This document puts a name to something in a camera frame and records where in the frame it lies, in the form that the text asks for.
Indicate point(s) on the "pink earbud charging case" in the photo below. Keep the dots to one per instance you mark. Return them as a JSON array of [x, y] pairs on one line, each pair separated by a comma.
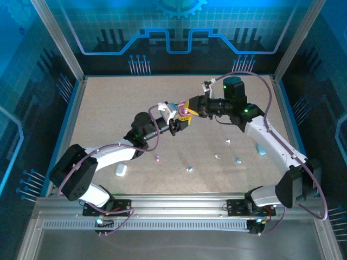
[[184, 111]]

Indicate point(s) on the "pink earbud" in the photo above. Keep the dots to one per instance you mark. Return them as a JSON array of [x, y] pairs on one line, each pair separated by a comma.
[[157, 158]]

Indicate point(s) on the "white earbud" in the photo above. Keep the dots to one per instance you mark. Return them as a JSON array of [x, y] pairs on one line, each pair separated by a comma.
[[217, 156], [228, 141]]

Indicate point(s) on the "blue earbud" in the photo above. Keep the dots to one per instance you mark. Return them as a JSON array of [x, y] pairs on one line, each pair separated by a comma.
[[190, 169], [238, 160]]

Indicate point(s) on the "white earbud charging case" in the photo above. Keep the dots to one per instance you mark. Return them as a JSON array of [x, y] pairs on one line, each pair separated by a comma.
[[121, 170]]

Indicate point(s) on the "blue earbud charging case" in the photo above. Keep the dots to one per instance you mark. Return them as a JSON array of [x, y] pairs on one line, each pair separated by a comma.
[[261, 150]]

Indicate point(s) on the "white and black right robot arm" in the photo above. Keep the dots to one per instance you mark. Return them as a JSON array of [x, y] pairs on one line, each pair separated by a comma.
[[271, 143]]

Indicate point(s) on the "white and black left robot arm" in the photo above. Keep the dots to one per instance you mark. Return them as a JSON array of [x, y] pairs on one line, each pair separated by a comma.
[[114, 158]]

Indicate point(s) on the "blue table edge strip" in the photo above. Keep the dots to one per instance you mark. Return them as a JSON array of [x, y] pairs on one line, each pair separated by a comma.
[[294, 122], [60, 138]]

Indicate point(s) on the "black connector block with light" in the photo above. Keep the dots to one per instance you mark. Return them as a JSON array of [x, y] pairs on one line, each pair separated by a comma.
[[107, 224], [254, 227]]

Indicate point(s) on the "grey metal panel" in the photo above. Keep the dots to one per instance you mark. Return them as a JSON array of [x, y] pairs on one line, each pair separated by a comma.
[[173, 246]]

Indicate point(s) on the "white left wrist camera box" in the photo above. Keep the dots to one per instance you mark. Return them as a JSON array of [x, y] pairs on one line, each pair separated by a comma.
[[168, 111]]

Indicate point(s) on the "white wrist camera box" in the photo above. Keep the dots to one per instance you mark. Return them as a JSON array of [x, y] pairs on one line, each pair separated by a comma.
[[207, 86], [168, 111]]

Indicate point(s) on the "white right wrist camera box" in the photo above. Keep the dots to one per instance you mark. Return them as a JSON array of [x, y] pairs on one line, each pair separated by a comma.
[[207, 86]]

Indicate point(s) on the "aluminium frame post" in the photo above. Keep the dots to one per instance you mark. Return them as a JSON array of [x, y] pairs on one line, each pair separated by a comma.
[[296, 40], [60, 40]]

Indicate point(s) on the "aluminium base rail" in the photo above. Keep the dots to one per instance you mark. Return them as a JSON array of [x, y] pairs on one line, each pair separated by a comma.
[[176, 203]]

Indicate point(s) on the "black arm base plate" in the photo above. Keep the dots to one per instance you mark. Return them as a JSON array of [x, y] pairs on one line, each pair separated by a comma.
[[236, 208], [123, 205]]

